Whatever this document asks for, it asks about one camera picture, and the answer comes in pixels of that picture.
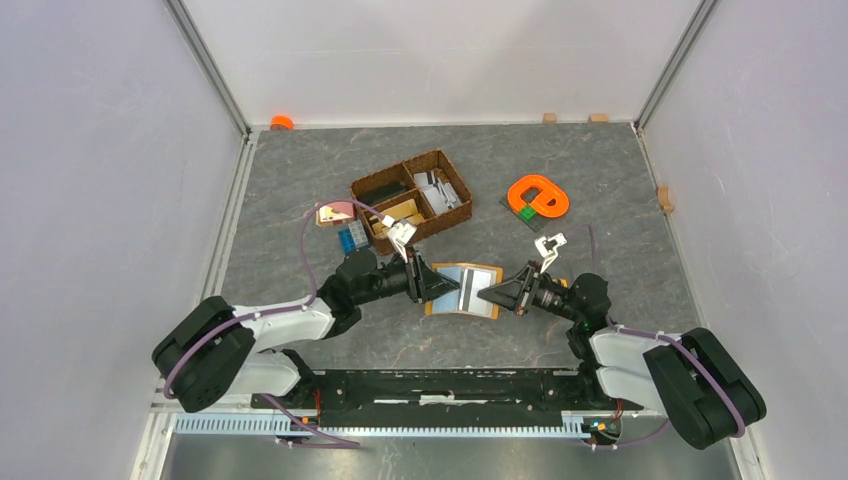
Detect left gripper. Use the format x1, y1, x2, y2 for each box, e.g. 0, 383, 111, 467
355, 244, 460, 305

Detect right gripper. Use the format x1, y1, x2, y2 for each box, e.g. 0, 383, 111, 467
477, 260, 582, 323

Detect yellow leather card holder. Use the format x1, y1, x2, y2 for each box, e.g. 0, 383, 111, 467
425, 263, 503, 320

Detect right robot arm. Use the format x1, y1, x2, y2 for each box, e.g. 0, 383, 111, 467
478, 261, 767, 450

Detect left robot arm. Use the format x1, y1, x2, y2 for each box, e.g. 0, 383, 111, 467
152, 247, 460, 413

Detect gold VIP cards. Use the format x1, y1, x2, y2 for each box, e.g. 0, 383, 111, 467
369, 198, 425, 238

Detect silver cards pile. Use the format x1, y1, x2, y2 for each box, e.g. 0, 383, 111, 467
413, 169, 462, 215

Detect black cards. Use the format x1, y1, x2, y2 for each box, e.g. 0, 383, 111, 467
357, 181, 408, 206

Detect pink card box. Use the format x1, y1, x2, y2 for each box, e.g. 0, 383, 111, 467
315, 201, 357, 227

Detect green toy brick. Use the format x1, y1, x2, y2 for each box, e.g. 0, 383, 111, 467
518, 205, 537, 223

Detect brown woven basket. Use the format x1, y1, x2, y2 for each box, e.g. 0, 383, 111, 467
350, 149, 473, 245

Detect blue toy brick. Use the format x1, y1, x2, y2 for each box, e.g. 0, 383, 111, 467
337, 220, 370, 255

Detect orange tape roll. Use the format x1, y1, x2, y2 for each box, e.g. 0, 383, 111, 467
269, 115, 294, 130

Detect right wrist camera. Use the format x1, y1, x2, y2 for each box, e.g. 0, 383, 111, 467
534, 232, 567, 273

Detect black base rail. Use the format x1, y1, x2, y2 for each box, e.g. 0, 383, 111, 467
277, 368, 642, 428

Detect orange plastic ring toy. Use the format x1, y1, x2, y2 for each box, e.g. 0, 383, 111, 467
506, 174, 570, 219

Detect wooden clip on wall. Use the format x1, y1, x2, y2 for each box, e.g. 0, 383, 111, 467
656, 185, 675, 215

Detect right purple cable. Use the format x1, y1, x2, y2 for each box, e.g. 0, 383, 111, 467
563, 223, 747, 449

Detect purple cable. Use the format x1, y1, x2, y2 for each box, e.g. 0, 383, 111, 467
162, 200, 392, 448
563, 223, 747, 449

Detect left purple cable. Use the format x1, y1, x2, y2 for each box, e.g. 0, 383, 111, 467
162, 200, 392, 448

